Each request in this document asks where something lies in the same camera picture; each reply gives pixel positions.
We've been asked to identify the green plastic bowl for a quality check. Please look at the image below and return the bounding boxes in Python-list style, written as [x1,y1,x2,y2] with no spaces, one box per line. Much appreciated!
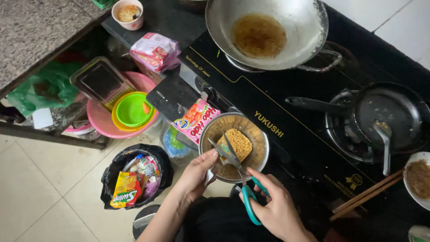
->
[116,92,155,128]

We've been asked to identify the white paper card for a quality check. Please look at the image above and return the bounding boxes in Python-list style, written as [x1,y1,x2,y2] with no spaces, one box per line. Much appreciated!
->
[32,107,54,130]

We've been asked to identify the white paper noodle cup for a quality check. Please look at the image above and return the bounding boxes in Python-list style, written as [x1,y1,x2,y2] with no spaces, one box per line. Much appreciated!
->
[111,0,145,31]

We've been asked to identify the pink instant noodle wrapper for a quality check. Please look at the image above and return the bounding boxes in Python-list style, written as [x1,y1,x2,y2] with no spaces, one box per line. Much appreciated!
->
[171,98,221,146]

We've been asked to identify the black glass gas stove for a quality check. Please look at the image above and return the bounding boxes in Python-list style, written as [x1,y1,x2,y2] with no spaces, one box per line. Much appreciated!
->
[146,3,430,242]

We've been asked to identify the pink plastic basin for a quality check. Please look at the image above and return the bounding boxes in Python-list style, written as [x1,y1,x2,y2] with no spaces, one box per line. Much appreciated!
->
[86,71,160,139]

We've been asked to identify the green plastic item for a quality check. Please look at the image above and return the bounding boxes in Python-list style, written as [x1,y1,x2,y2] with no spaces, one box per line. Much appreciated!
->
[92,0,117,10]

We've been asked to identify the metal spatula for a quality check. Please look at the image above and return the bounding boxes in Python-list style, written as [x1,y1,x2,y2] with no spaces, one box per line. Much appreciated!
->
[373,120,393,177]

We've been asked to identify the black trash bin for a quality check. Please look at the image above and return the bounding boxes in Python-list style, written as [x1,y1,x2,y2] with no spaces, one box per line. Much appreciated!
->
[100,143,175,211]

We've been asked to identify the person's black clothing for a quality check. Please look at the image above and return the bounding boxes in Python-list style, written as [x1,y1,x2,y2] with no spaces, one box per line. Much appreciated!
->
[174,192,334,242]

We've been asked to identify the round metal bowl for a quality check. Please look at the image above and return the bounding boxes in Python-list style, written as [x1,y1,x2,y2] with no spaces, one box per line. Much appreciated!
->
[198,112,270,184]

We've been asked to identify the teal handled scissors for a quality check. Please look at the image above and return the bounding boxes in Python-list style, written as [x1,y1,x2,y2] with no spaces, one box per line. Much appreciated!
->
[207,130,271,226]

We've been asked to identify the white bowl with brown food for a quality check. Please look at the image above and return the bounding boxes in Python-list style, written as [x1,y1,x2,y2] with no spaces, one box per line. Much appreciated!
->
[403,151,430,212]

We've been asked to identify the pink white plastic packet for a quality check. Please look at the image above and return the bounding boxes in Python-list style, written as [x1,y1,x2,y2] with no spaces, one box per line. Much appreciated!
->
[129,32,182,74]

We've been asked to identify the green plastic bag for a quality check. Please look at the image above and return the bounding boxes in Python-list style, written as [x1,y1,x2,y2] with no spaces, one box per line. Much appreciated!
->
[7,60,85,117]

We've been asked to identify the small seasoning sachet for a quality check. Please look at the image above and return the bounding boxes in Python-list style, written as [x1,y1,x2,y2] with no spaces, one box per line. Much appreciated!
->
[218,143,233,166]

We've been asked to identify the pink white plastic lid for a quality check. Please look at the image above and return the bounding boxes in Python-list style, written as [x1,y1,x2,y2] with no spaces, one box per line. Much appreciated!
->
[63,122,97,136]

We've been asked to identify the black frying pan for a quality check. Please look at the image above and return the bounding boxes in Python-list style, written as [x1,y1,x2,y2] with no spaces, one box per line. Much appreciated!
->
[285,82,430,155]

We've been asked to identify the person's left hand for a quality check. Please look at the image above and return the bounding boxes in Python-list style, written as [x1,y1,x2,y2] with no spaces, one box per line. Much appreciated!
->
[171,149,220,203]

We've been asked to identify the yellow snack bag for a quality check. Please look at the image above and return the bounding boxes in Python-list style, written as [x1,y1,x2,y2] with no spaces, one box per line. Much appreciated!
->
[110,171,144,209]

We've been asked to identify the silver metal wok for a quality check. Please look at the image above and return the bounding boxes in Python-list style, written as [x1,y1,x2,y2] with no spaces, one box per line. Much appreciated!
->
[205,0,343,73]

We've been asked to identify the dry instant noodle block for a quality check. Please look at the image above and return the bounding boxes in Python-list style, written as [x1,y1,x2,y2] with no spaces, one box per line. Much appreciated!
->
[217,128,253,164]

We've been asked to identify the wooden chopstick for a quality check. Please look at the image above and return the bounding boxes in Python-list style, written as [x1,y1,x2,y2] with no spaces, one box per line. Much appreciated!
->
[329,175,404,222]
[332,169,404,214]

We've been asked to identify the round black stool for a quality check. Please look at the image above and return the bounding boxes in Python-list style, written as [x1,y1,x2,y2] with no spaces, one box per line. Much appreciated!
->
[132,204,161,241]

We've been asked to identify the granite counter shelf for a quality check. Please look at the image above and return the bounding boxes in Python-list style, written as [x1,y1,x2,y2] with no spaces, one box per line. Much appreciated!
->
[0,0,112,150]

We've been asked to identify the clear water jug blue cap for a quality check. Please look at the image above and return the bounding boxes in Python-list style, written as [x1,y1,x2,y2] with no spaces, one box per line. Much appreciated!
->
[160,124,199,167]

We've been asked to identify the white green packet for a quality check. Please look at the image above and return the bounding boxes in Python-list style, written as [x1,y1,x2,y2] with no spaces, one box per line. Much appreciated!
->
[408,225,430,242]

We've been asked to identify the person's right hand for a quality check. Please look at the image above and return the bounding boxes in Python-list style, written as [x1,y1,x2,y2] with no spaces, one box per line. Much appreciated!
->
[239,167,304,240]

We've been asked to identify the metal box grater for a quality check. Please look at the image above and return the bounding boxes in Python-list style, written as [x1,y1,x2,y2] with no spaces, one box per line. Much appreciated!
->
[69,56,137,112]

